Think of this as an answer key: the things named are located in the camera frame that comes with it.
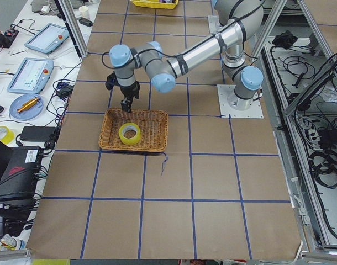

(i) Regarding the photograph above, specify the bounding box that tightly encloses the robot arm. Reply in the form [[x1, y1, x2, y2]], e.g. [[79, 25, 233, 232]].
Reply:
[[105, 0, 264, 113]]

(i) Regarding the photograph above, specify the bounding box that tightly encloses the blue plate with brass part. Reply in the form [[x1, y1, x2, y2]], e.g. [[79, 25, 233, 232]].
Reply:
[[9, 93, 44, 121]]

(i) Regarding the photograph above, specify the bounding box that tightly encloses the aluminium frame post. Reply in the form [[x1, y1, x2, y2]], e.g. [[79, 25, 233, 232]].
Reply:
[[55, 0, 88, 59]]

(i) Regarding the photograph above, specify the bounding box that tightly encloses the black computer box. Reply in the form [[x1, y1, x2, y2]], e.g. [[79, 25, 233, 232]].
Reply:
[[0, 141, 42, 202]]

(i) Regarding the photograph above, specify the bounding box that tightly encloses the teach pendant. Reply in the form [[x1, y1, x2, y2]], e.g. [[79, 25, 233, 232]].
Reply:
[[7, 58, 54, 94], [24, 23, 70, 54]]

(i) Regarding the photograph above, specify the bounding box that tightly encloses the black power adapter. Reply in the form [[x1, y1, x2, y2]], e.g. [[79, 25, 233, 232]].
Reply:
[[78, 17, 93, 27]]

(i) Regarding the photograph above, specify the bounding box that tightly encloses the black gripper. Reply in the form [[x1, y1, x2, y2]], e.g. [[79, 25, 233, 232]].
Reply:
[[120, 81, 140, 113]]

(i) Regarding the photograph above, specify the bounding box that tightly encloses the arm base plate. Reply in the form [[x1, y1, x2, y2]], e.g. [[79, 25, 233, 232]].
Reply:
[[217, 84, 264, 119], [207, 15, 223, 36]]

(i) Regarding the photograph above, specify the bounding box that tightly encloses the right teach pendant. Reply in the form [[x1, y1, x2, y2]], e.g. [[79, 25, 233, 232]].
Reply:
[[24, 23, 70, 54]]

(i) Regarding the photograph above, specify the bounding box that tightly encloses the spare yellow tape roll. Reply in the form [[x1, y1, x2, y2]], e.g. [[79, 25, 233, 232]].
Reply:
[[0, 126, 15, 145]]

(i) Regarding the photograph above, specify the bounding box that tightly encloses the brown wicker basket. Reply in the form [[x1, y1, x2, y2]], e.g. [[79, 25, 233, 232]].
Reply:
[[99, 108, 169, 152]]

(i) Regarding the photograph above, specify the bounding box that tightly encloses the left teach pendant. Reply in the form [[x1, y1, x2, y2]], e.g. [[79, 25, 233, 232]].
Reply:
[[7, 58, 54, 94]]

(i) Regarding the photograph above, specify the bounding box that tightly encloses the yellow plastic basket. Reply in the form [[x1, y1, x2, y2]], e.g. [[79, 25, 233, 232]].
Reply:
[[130, 0, 179, 9]]

